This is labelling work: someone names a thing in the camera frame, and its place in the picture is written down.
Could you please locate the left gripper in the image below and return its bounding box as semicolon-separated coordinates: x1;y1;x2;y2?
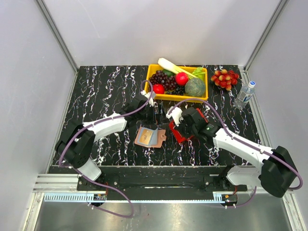
137;103;169;125

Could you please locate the gold striped credit card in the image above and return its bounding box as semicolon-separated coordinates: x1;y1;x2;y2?
139;129;153;145

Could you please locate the pink leather card holder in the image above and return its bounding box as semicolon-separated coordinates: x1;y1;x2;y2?
134;127;167;148

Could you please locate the red plastic bin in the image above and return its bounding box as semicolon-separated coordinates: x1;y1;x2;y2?
166;107;203;143

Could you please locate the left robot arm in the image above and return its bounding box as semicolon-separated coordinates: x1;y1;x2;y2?
55;91;156;190

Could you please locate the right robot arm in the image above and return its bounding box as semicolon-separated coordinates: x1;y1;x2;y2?
166;107;298;198

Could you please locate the red tomato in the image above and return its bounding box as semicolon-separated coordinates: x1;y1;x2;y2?
153;84;165;94

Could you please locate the dark blueberry bunch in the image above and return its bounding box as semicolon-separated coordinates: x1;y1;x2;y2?
165;86;185;96

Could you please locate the green cantaloupe melon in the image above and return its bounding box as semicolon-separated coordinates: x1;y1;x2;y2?
185;78;205;97

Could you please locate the purple grape bunch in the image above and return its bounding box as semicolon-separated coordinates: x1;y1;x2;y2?
149;70;178;92

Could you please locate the yellow plastic tray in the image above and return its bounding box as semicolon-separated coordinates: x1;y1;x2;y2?
144;64;208;103

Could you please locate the red apple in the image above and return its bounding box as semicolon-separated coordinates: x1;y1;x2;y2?
175;72;189;86

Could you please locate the green lettuce leaf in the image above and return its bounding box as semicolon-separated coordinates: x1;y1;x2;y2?
192;67;205;80

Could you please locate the red lychee bunch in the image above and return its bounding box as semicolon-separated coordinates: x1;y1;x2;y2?
210;69;240;91

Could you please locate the white leek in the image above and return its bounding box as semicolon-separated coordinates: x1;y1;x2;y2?
158;58;196;79

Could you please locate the clear water bottle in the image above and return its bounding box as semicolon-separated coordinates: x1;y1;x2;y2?
233;81;256;110

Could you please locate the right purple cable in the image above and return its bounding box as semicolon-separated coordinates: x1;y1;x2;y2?
168;98;303;209

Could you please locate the purple cable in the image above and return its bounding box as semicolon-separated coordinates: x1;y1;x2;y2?
168;98;303;209
57;79;154;219

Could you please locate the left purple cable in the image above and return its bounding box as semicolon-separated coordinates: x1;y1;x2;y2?
57;79;154;219

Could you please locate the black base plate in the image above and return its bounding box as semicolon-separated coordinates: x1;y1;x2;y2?
77;174;248;193

